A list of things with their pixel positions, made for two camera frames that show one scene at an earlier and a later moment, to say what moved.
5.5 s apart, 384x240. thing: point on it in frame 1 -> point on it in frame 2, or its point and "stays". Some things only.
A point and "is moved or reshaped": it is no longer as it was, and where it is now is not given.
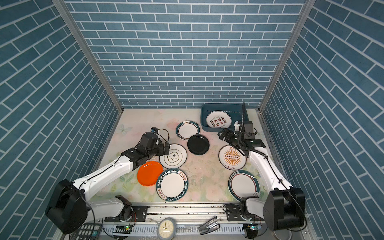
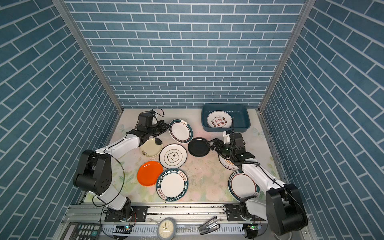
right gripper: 231,133 -> 218,148
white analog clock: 166,229 stays
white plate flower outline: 177,158 stays
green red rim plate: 243,183 stays
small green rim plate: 186,129 is moved or reshaped
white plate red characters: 218,119 stays
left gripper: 162,151 -> 160,124
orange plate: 148,172 stays
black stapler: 210,225 stays
